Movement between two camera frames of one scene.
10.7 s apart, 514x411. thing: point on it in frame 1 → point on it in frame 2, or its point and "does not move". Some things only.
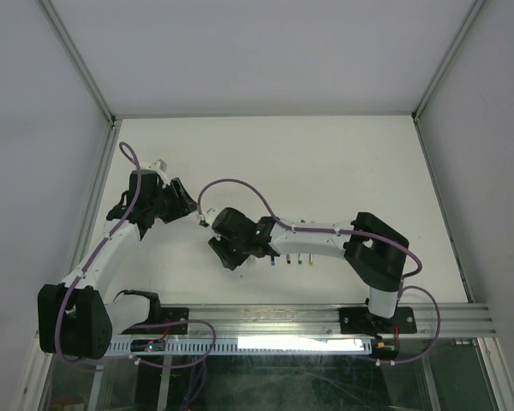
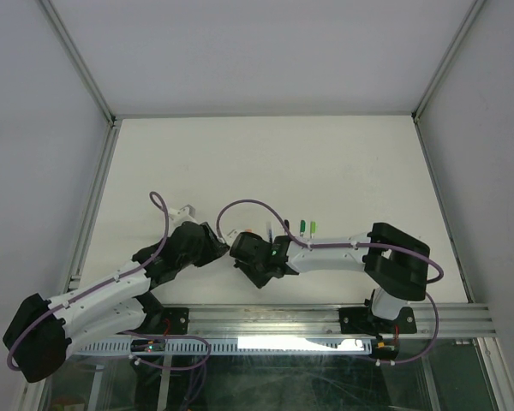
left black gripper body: (167, 207) → (206, 250)
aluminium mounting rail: (252, 321) does not move
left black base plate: (158, 314) does not move
